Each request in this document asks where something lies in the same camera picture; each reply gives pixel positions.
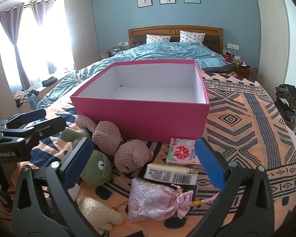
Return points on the wooden headboard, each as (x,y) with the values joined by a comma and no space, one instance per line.
(138,33)

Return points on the pile of clothes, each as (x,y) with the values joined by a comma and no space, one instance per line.
(27,98)

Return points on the peach patterned blanket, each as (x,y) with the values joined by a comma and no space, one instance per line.
(236,128)

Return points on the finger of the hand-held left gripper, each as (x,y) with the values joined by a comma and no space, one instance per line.
(32,115)
(51,126)

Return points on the grey-purple curtain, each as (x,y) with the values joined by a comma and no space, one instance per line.
(14,42)
(43,29)

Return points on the cream packet with barcode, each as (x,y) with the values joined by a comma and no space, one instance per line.
(167,174)

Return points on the pink cardboard box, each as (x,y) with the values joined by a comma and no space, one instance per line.
(138,118)

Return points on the pink brocade pouch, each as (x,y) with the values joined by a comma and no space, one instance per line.
(148,200)

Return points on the cream plush toy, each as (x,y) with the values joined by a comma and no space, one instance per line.
(98,214)

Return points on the dark bag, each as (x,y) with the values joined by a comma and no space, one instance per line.
(287,103)

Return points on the blue duvet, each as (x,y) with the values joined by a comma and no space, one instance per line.
(162,51)

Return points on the dark folded garment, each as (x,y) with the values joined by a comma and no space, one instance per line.
(49,81)

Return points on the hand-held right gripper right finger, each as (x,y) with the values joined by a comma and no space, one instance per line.
(209,163)

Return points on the white patterned pillow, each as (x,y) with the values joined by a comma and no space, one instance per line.
(157,39)
(192,37)

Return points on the white wall socket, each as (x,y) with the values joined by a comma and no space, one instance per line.
(233,46)
(123,44)

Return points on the pink knit plush bear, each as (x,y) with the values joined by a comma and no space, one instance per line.
(106,135)

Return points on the floral tissue pack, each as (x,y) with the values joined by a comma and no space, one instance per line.
(180,151)

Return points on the dark grey cloth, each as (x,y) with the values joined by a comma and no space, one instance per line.
(217,69)

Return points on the wooden nightstand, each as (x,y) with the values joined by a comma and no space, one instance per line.
(241,72)

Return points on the green plush frog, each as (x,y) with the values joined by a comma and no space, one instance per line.
(96,169)

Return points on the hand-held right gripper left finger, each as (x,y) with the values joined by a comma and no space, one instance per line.
(75,163)

